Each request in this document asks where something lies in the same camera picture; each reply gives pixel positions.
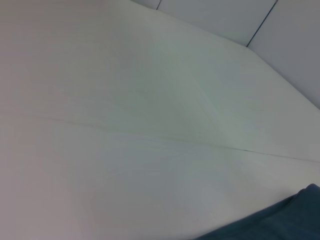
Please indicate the teal blue shirt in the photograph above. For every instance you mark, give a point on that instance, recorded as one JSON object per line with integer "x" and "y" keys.
{"x": 287, "y": 217}

